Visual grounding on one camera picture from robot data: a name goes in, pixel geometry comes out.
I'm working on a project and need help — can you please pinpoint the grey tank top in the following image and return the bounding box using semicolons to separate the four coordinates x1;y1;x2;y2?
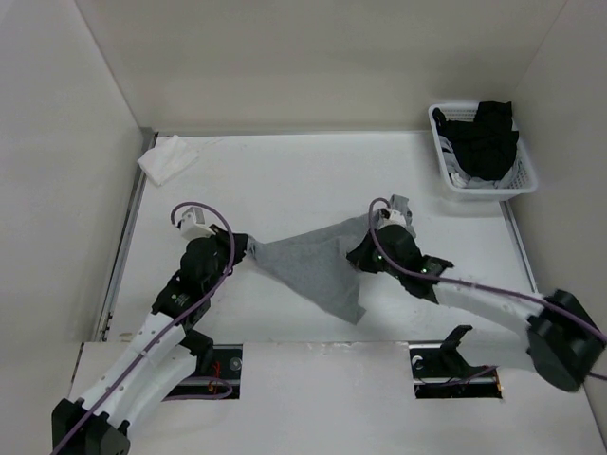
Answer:
246;192;418;326

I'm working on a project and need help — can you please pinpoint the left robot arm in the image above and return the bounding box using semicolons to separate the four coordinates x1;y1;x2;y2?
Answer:
51;226;248;454

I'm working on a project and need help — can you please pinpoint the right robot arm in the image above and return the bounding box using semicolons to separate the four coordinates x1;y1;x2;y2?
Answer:
346;225;606;392

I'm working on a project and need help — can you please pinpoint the folded white tank top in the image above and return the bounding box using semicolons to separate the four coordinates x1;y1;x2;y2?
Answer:
138;135;199;187

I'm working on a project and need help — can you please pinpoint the black tank top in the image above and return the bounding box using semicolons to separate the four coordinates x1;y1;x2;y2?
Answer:
432;101;519;181

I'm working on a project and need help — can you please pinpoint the white garment in basket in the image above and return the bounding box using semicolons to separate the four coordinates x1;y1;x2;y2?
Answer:
438;136;519;190

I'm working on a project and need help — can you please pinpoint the white plastic laundry basket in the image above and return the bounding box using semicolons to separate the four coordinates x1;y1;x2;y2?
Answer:
428;101;539;202

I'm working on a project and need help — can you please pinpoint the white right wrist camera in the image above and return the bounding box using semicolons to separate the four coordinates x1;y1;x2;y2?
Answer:
381;209;408;227

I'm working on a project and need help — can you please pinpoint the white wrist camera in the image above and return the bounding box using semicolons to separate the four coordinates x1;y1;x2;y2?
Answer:
177;207;214;242
381;209;408;227

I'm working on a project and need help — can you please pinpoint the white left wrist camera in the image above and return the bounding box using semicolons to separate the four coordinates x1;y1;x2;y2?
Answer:
177;207;214;242

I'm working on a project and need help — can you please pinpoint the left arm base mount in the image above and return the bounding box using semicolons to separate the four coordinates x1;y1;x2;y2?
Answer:
164;344;244;401

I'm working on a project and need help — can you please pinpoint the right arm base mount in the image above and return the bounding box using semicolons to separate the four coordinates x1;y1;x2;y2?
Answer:
409;325;503;399

